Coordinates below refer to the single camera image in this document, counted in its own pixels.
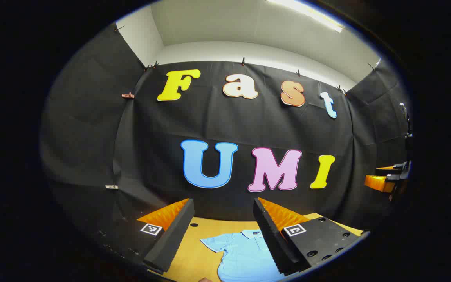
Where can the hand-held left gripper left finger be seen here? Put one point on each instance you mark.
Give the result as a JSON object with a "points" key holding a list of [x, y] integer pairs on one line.
{"points": [[174, 231]]}

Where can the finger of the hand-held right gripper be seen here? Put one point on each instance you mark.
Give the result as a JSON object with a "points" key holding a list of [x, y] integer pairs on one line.
{"points": [[378, 183], [388, 171]]}

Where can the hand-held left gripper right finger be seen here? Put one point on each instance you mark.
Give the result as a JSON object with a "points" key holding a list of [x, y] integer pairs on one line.
{"points": [[266, 231]]}

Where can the light blue polo T-shirt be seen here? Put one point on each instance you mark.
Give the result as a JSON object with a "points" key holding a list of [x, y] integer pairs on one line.
{"points": [[241, 254]]}

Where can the silver cloth clip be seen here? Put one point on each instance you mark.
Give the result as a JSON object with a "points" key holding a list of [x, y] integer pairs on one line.
{"points": [[111, 187]]}

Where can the black backdrop cloth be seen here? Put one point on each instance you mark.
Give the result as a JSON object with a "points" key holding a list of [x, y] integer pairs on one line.
{"points": [[249, 125]]}

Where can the copper cloth clip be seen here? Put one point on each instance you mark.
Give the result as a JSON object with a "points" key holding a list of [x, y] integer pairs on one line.
{"points": [[128, 95]]}

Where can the ceiling strip light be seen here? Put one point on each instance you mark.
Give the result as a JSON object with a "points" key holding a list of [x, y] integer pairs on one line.
{"points": [[311, 12]]}

